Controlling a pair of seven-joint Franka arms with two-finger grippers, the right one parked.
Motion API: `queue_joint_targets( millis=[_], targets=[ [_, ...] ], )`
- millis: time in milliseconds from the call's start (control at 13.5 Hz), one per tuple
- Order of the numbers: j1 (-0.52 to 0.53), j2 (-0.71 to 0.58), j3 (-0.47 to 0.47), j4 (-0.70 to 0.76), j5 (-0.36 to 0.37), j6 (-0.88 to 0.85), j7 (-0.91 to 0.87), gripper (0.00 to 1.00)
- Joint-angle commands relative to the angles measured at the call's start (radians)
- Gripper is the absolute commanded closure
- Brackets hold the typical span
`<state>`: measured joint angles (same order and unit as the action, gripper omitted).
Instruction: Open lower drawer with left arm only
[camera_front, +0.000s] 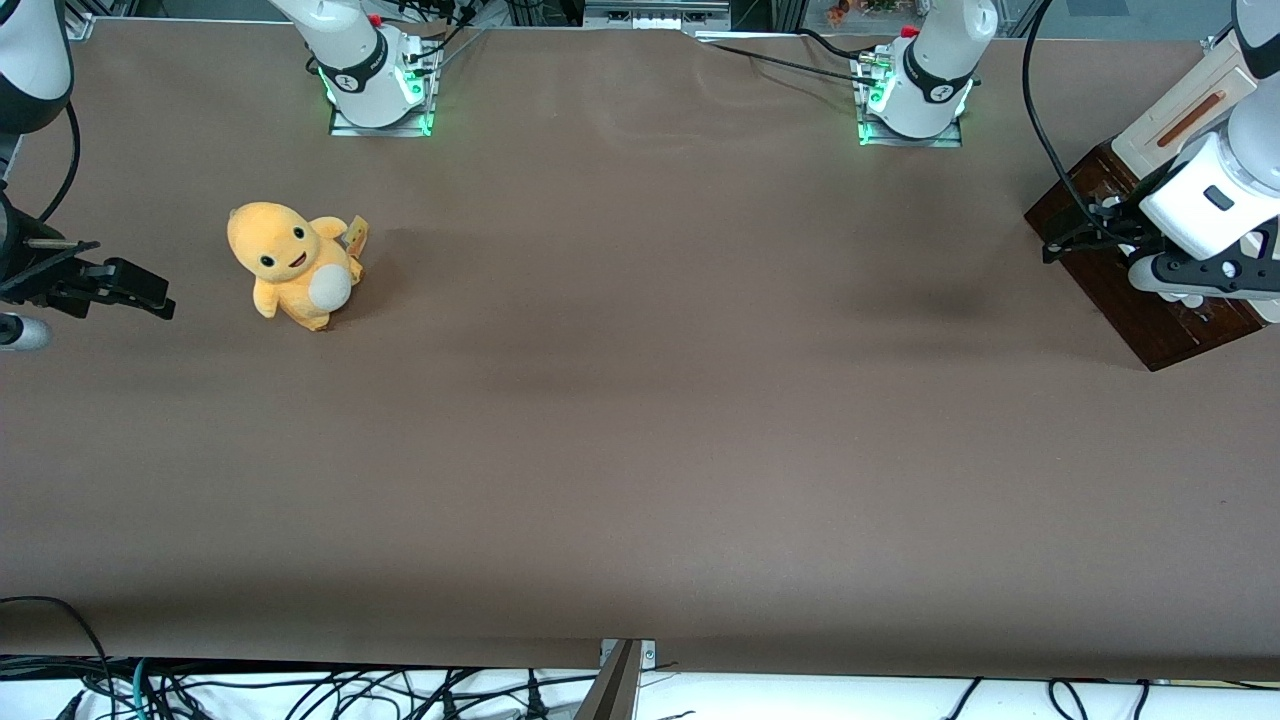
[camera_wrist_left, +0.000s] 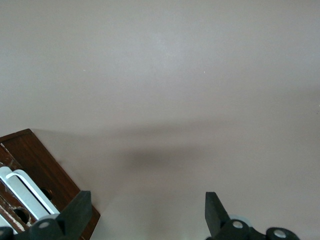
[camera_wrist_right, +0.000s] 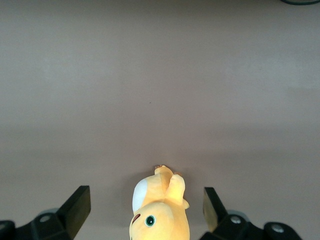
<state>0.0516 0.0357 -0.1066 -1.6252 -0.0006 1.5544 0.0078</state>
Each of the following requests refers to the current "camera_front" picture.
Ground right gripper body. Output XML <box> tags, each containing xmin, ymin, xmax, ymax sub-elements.
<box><xmin>0</xmin><ymin>192</ymin><xmax>31</xmax><ymax>291</ymax></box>

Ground wooden drawer with white handle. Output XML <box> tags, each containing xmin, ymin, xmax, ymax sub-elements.
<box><xmin>1075</xmin><ymin>140</ymin><xmax>1263</xmax><ymax>346</ymax></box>

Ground dark brown wooden drawer cabinet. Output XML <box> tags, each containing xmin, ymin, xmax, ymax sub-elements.
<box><xmin>1024</xmin><ymin>138</ymin><xmax>1263</xmax><ymax>373</ymax></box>

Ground yellow plush toy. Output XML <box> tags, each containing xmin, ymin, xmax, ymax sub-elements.
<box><xmin>226</xmin><ymin>201</ymin><xmax>371</xmax><ymax>333</ymax></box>

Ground brown table cover sheet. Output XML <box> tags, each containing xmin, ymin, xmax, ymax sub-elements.
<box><xmin>0</xmin><ymin>18</ymin><xmax>1280</xmax><ymax>683</ymax></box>

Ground grey equipment box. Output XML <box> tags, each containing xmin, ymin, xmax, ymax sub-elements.
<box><xmin>583</xmin><ymin>0</ymin><xmax>733</xmax><ymax>31</ymax></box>

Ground orange cabinet door handle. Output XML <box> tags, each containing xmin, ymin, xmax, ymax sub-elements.
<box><xmin>1156</xmin><ymin>92</ymin><xmax>1227</xmax><ymax>148</ymax></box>

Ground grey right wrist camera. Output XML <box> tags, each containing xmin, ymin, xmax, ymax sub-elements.
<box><xmin>0</xmin><ymin>313</ymin><xmax>52</xmax><ymax>353</ymax></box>

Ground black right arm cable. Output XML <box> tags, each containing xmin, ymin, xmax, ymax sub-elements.
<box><xmin>35</xmin><ymin>98</ymin><xmax>81</xmax><ymax>226</ymax></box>

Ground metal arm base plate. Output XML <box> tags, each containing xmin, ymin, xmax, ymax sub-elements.
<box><xmin>857</xmin><ymin>110</ymin><xmax>964</xmax><ymax>149</ymax></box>
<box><xmin>328</xmin><ymin>95</ymin><xmax>438</xmax><ymax>138</ymax></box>

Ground grey metal post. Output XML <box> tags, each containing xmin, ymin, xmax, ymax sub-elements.
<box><xmin>575</xmin><ymin>638</ymin><xmax>643</xmax><ymax>720</ymax></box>

